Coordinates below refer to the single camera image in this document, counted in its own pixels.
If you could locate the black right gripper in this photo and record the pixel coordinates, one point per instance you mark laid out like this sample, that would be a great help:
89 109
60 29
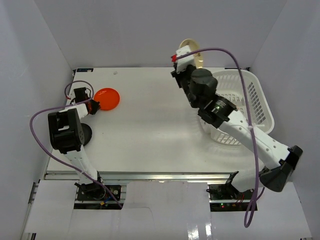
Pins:
178 75

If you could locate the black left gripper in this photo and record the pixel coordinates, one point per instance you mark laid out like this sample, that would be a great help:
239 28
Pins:
93 108

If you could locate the orange round plate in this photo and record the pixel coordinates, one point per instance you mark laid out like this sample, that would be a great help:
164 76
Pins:
108 98

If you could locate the beige round plate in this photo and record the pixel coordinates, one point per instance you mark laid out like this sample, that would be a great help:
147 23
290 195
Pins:
193 46

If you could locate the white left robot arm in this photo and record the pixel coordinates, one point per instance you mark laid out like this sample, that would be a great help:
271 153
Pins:
69 135

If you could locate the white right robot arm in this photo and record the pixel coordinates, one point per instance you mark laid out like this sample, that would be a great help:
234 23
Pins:
274 162

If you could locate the white plastic basket bin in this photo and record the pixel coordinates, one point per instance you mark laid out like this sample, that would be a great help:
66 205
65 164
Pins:
230 87

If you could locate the black round plate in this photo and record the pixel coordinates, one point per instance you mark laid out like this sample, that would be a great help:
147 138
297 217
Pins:
87 131

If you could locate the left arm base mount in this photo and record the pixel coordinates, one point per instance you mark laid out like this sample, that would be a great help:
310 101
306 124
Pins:
95 197

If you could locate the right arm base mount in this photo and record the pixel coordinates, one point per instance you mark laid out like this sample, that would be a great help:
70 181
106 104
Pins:
223 200

